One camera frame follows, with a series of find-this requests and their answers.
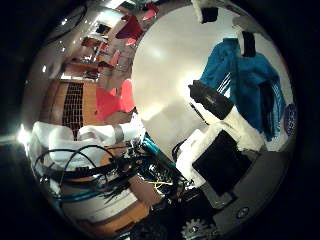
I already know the wooden cabinet with grid panel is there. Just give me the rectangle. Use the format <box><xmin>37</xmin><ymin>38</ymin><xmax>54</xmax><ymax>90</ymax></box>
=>
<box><xmin>39</xmin><ymin>79</ymin><xmax>101</xmax><ymax>136</ymax></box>

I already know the blue cloth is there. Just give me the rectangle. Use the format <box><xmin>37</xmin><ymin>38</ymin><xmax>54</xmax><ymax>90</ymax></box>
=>
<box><xmin>199</xmin><ymin>37</ymin><xmax>288</xmax><ymax>143</ymax></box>

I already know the dark red chair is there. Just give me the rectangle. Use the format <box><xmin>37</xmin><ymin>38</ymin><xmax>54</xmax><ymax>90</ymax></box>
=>
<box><xmin>115</xmin><ymin>13</ymin><xmax>145</xmax><ymax>42</ymax></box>

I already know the wooden desk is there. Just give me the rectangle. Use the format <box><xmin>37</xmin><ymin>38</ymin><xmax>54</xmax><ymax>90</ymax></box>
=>
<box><xmin>62</xmin><ymin>59</ymin><xmax>101</xmax><ymax>81</ymax></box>

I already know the black cable bundle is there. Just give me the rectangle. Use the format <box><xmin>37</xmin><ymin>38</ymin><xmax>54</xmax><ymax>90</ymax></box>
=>
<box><xmin>32</xmin><ymin>143</ymin><xmax>141</xmax><ymax>203</ymax></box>

